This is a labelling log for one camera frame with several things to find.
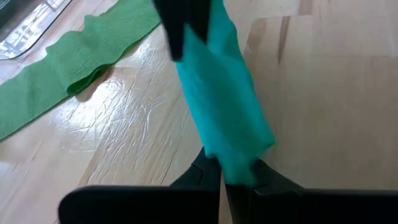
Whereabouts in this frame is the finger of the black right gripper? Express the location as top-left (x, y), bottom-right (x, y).
top-left (186, 0), bottom-right (213, 45)
top-left (152, 0), bottom-right (188, 62)

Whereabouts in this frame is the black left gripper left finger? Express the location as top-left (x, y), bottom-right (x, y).
top-left (58, 147), bottom-right (222, 224)

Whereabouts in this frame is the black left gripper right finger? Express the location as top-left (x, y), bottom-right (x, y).
top-left (223, 158), bottom-right (398, 224)

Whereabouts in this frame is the light green elastic bandage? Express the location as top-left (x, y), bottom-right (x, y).
top-left (0, 0), bottom-right (162, 141)

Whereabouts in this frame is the clear plastic container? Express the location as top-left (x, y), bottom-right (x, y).
top-left (0, 0), bottom-right (75, 60)

